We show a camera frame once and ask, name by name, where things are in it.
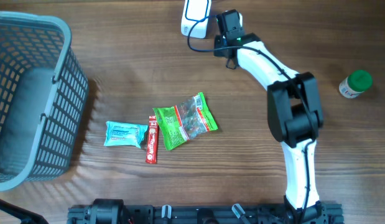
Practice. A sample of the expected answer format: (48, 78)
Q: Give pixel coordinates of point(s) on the white barcode scanner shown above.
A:
(194, 11)

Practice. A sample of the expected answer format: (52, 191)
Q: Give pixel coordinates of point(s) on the red coffee stick sachet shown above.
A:
(152, 141)

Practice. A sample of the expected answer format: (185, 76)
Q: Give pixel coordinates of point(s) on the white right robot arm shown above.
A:
(294, 112)

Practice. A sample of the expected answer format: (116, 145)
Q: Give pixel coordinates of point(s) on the green lid jar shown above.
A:
(355, 84)

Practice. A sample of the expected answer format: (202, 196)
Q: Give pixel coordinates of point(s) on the green candy bag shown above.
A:
(185, 121)

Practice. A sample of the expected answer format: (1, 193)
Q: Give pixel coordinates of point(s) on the grey plastic basket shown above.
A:
(43, 92)

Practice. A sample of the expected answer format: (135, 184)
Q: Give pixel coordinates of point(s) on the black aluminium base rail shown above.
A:
(116, 211)

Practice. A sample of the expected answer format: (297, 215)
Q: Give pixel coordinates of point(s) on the teal tissue pack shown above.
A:
(124, 134)

